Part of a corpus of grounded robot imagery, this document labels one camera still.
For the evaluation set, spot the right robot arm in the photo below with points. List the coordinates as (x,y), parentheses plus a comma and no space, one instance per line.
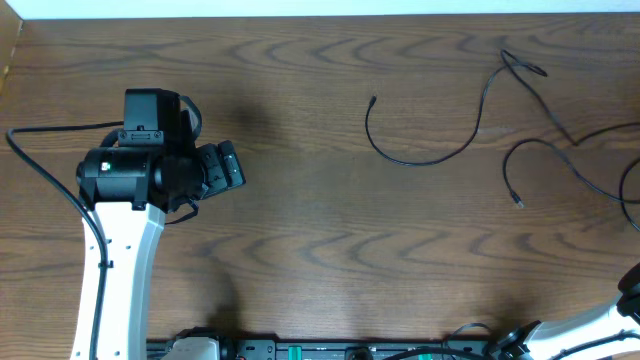
(602,332)

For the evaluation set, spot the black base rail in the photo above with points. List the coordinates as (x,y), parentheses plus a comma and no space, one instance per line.
(204,343)

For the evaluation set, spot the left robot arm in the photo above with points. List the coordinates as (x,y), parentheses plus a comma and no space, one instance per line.
(147,169)

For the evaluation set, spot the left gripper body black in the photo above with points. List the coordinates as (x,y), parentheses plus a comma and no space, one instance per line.
(214,169)

